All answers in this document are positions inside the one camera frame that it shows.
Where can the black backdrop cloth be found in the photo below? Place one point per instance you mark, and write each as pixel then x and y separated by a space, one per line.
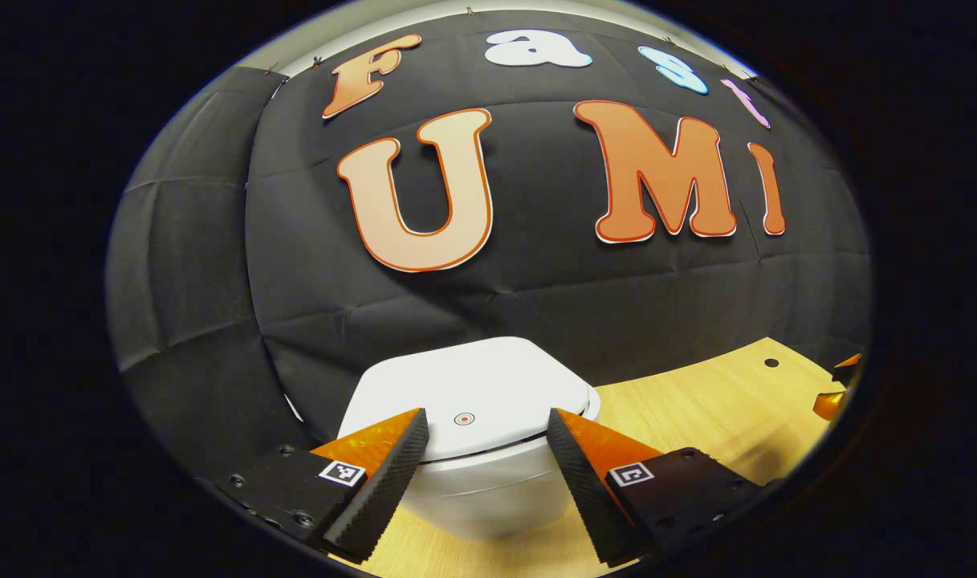
pixel 536 297

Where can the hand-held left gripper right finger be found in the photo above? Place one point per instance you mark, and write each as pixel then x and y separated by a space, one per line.
pixel 588 490

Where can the white desktop garbage bin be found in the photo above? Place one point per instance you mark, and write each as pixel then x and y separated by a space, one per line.
pixel 472 385

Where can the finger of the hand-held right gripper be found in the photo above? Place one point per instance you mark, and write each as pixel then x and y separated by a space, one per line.
pixel 832 405
pixel 845 369

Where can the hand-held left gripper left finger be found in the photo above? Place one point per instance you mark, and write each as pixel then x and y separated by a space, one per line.
pixel 384 490

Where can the wooden desktop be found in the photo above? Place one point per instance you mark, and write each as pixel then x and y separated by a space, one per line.
pixel 697 417

